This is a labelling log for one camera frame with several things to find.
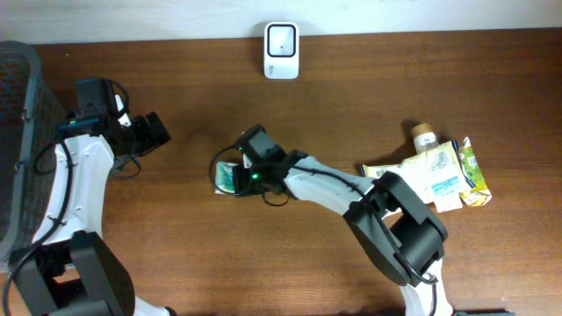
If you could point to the grey plastic mesh basket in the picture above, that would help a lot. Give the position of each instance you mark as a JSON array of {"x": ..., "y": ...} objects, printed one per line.
[{"x": 29, "y": 112}]

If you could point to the teal tissue pack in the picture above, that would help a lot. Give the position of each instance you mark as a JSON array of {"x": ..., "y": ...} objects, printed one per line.
[{"x": 224, "y": 177}]

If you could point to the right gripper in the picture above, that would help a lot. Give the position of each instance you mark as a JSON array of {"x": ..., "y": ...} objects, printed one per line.
[{"x": 240, "y": 178}]

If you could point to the white barcode scanner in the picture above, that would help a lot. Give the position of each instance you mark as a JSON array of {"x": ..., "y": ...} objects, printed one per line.
[{"x": 281, "y": 50}]

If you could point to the green snack pouch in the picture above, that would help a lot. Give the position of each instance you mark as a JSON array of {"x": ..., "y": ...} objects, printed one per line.
[{"x": 478, "y": 194}]

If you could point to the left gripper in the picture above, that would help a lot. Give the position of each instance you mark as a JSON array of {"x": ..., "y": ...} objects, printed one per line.
[{"x": 147, "y": 130}]

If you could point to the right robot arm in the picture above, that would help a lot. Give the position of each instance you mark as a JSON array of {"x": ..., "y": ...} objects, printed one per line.
[{"x": 401, "y": 236}]

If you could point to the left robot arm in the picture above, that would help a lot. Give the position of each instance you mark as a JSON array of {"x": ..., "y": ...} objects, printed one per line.
[{"x": 68, "y": 269}]

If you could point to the yellow white snack bag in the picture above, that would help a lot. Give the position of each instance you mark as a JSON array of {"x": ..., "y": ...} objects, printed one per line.
[{"x": 435, "y": 176}]

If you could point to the white tube gold cap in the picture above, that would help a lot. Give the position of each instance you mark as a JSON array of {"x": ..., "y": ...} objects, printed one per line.
[{"x": 424, "y": 137}]

